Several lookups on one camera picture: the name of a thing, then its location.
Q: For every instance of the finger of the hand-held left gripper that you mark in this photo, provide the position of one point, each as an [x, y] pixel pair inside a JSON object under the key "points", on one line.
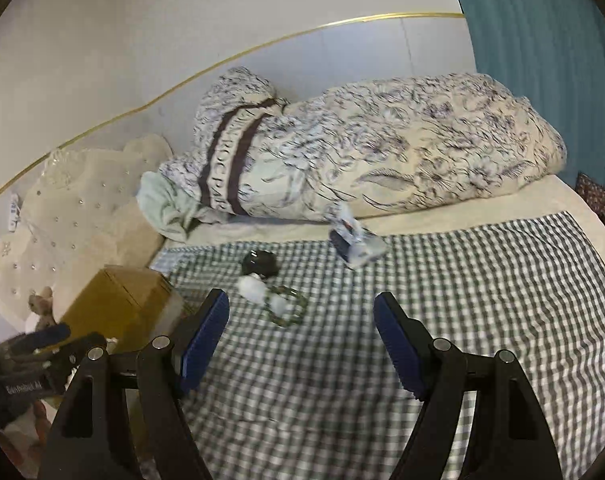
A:
{"points": [[80, 347], [47, 337]]}

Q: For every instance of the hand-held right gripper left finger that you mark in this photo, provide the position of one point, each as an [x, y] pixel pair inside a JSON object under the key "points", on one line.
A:
{"points": [[205, 341]]}

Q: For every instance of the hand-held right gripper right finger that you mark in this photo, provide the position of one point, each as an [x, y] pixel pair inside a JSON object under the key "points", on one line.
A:
{"points": [[397, 346]]}

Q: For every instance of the brown cardboard box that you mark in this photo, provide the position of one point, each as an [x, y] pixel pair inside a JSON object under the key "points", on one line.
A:
{"points": [[117, 300]]}

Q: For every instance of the brown teddy bear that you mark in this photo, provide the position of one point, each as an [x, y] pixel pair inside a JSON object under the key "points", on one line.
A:
{"points": [[41, 305]]}

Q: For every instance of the pink white cloth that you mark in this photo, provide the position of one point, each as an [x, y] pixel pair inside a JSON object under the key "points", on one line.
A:
{"points": [[30, 435]]}

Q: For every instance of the crumpled white tissue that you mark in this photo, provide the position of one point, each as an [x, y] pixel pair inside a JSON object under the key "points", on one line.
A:
{"points": [[250, 287]]}

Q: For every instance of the grey checkered blanket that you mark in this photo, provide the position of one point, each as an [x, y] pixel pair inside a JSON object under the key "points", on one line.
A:
{"points": [[322, 385]]}

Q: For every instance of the small black object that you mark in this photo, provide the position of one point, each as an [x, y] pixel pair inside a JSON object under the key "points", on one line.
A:
{"points": [[260, 262]]}

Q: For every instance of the cream tufted headboard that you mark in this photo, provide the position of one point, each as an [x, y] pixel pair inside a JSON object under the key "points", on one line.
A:
{"points": [[72, 220]]}

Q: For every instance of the white power strip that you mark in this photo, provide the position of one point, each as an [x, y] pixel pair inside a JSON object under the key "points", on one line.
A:
{"points": [[15, 212]]}

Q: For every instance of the mint green cloth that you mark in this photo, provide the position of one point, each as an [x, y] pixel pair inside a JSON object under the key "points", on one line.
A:
{"points": [[162, 205]]}

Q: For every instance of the floral cream duvet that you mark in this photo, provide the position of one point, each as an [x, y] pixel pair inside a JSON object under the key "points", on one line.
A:
{"points": [[382, 150]]}

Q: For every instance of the cream mattress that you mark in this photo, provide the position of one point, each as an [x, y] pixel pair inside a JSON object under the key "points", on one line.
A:
{"points": [[557, 195]]}

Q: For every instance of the dark floral fabric bag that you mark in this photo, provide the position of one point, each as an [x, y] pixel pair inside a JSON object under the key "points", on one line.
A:
{"points": [[594, 192]]}

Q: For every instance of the teal curtain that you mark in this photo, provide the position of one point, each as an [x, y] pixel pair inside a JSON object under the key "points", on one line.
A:
{"points": [[547, 35]]}

